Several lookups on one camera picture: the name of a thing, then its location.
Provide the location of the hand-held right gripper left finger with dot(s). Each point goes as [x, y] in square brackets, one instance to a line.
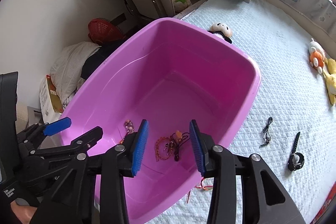
[140, 148]

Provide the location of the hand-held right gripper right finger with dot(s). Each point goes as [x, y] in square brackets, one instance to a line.
[195, 148]

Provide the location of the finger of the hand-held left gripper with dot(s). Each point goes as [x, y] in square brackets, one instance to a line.
[56, 127]
[86, 137]

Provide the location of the purple plastic bin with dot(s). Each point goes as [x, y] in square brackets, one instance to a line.
[170, 77]

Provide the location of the person's left hand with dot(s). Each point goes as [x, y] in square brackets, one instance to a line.
[22, 213]

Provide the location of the white bag with gold packet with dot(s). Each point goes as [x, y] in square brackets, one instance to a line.
[48, 99]

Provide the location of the grey pillow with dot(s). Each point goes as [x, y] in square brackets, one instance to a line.
[69, 66]

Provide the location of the dark clothing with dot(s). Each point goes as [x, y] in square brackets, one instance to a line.
[95, 60]

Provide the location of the black wrist watch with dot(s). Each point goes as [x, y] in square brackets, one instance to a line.
[295, 157]

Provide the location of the red plastic basket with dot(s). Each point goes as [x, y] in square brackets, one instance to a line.
[103, 31]

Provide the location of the white quilted bedspread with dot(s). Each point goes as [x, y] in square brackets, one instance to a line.
[283, 77]

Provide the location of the panda plush toy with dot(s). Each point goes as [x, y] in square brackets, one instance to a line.
[221, 31]

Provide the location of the orange white plush toy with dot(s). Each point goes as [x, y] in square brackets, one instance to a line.
[316, 56]

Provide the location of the yellow plush toy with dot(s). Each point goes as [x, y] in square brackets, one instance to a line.
[331, 79]

